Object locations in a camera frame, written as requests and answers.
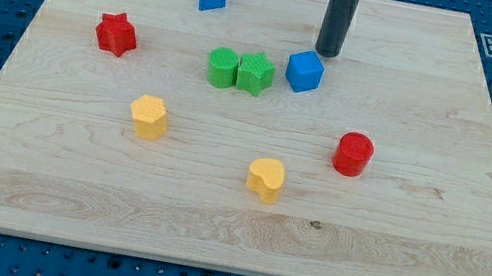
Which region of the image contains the blue cube block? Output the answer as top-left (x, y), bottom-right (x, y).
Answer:
top-left (285, 51), bottom-right (324, 93)

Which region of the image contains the light wooden board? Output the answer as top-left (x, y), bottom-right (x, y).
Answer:
top-left (0, 0), bottom-right (492, 276)

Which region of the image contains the yellow heart block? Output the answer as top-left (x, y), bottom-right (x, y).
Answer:
top-left (246, 157), bottom-right (286, 205)

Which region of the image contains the green star block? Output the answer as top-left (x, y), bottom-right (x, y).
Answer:
top-left (236, 52), bottom-right (276, 96)

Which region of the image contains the green cylinder block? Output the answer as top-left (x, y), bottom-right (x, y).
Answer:
top-left (207, 47), bottom-right (239, 89)

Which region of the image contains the yellow hexagon block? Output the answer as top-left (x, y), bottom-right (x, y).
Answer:
top-left (130, 95), bottom-right (168, 141)

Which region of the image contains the red cylinder block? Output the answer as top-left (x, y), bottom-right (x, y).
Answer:
top-left (331, 132), bottom-right (374, 177)

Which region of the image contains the red star block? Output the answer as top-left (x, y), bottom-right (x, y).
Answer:
top-left (95, 13), bottom-right (137, 58)

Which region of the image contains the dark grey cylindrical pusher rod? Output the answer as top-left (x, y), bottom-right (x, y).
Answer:
top-left (315, 0), bottom-right (360, 58)

